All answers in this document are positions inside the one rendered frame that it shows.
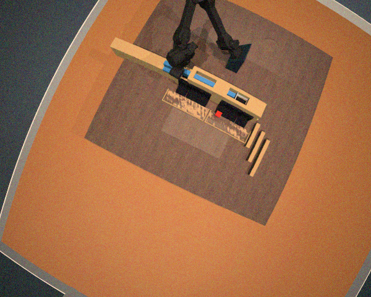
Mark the red cube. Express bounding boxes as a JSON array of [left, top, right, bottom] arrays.
[[215, 110, 222, 118]]

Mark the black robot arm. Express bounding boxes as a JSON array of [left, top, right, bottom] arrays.
[[166, 0, 244, 67]]

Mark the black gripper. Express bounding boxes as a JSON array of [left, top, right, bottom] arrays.
[[169, 52, 195, 80]]

